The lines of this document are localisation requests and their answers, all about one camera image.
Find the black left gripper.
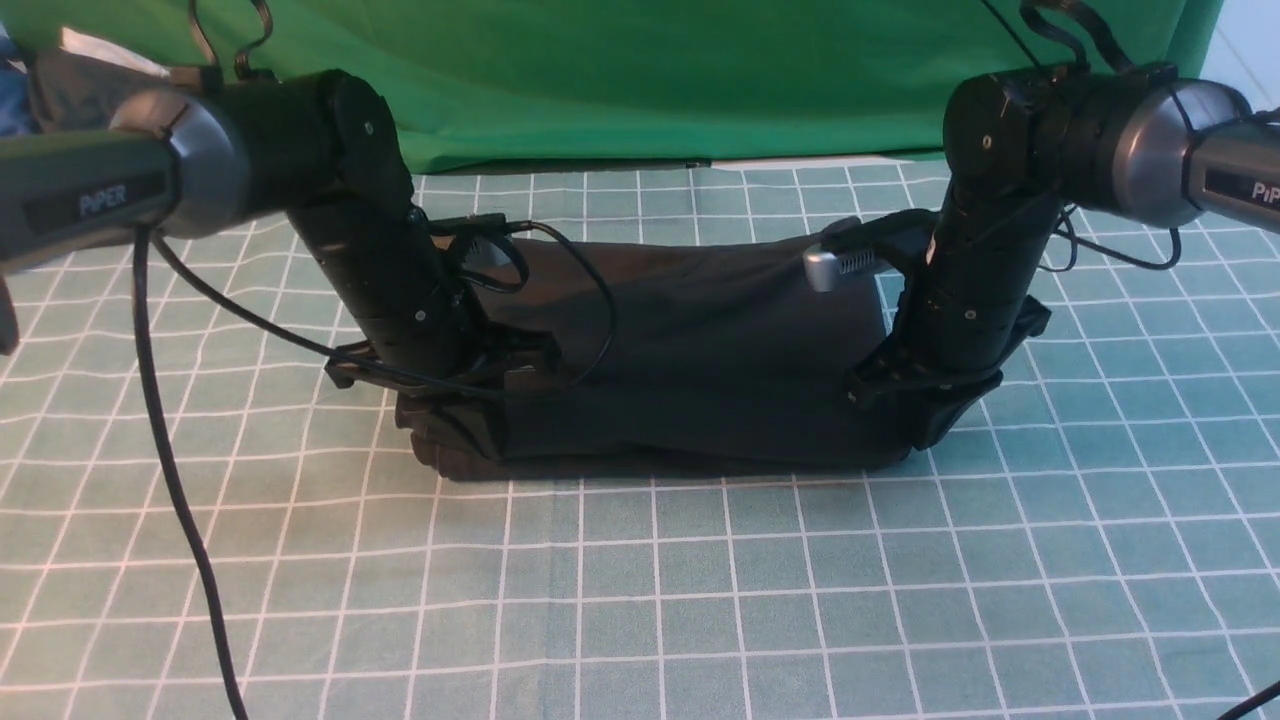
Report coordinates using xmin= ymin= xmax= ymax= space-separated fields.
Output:
xmin=291 ymin=195 xmax=561 ymax=398

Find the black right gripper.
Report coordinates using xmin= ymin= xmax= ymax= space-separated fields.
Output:
xmin=844 ymin=184 xmax=1062 ymax=451

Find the dark gray long-sleeved shirt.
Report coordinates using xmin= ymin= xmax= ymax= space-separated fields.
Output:
xmin=396 ymin=225 xmax=986 ymax=483

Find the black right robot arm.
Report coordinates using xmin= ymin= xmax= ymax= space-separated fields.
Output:
xmin=831 ymin=64 xmax=1279 ymax=450

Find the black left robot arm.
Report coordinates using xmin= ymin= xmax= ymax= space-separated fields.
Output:
xmin=1 ymin=70 xmax=559 ymax=400

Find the green backdrop cloth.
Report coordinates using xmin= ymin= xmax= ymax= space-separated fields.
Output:
xmin=0 ymin=0 xmax=1225 ymax=176

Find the green checkered tablecloth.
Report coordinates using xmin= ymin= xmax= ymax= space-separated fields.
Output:
xmin=1 ymin=161 xmax=1279 ymax=719

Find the crumpled dark gray garment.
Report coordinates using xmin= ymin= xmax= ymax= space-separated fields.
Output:
xmin=22 ymin=49 xmax=172 ymax=135

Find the white cloth in pile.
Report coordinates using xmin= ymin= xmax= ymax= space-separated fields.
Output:
xmin=60 ymin=26 xmax=170 ymax=79

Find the blue garment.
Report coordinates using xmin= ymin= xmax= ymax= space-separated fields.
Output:
xmin=0 ymin=32 xmax=38 ymax=138

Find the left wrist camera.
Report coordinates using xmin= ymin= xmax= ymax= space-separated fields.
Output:
xmin=428 ymin=213 xmax=527 ymax=272

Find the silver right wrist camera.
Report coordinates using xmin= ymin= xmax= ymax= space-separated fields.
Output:
xmin=803 ymin=209 xmax=938 ymax=293

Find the black left camera cable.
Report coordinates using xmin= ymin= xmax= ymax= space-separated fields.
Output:
xmin=131 ymin=0 xmax=620 ymax=720

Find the black camera cable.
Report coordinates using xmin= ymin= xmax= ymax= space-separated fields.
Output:
xmin=975 ymin=0 xmax=1280 ymax=720
xmin=131 ymin=0 xmax=620 ymax=720

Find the black right camera cable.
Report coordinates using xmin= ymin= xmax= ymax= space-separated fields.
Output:
xmin=975 ymin=0 xmax=1280 ymax=720

